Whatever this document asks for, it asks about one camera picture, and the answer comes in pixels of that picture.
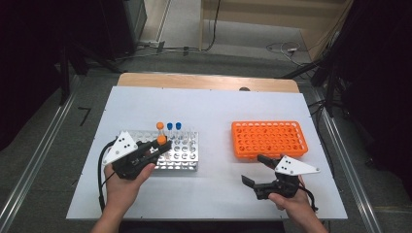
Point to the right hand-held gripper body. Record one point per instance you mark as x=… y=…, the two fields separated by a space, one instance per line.
x=293 y=166

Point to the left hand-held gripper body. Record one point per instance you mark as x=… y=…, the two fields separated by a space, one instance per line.
x=121 y=147

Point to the orange-capped clear tube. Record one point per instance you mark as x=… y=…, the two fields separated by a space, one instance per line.
x=160 y=125
x=161 y=139

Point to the orange plastic tube rack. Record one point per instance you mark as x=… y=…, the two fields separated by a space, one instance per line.
x=268 y=139

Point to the silver metal tube rack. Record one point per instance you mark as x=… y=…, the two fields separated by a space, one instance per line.
x=184 y=152

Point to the blue-capped clear tube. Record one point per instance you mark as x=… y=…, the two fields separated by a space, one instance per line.
x=169 y=126
x=178 y=125

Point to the person's right hand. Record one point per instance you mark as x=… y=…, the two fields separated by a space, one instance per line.
x=291 y=204

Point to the person's left hand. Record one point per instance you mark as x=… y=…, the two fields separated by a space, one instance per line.
x=123 y=191

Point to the black metal stand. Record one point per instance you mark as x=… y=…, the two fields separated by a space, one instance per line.
x=64 y=81
x=330 y=90

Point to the grey power strip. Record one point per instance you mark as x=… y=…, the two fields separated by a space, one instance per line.
x=150 y=44

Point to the black curtain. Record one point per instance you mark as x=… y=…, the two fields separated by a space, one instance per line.
x=26 y=64
x=382 y=81

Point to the dark equipment cabinet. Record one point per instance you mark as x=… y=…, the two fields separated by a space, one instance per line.
x=136 y=16

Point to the light wooden shelf unit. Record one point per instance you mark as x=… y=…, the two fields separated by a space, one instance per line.
x=259 y=9

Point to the metal floor rail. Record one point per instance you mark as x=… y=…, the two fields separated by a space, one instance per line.
x=360 y=194
x=37 y=155

